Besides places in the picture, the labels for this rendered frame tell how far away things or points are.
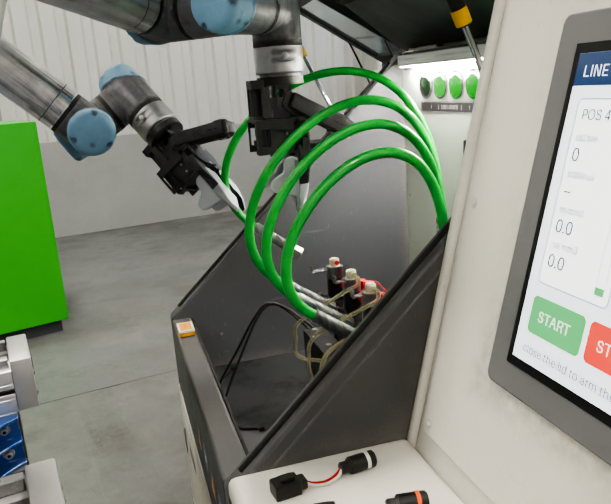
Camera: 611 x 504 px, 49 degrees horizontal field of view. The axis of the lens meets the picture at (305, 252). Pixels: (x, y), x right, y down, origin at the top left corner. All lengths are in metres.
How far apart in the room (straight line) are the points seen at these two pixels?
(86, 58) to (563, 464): 7.15
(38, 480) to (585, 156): 0.66
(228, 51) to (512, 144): 7.31
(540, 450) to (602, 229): 0.20
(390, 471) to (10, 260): 3.68
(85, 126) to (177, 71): 6.59
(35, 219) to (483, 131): 3.72
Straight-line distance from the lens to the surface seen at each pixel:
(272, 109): 1.04
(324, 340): 1.13
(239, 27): 0.95
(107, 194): 7.56
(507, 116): 0.71
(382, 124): 0.93
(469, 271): 0.73
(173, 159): 1.21
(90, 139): 1.13
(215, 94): 7.86
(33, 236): 4.29
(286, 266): 0.83
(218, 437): 0.94
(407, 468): 0.79
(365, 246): 1.47
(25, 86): 1.15
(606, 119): 0.59
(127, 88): 1.28
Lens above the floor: 1.40
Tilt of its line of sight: 14 degrees down
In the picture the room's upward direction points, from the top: 4 degrees counter-clockwise
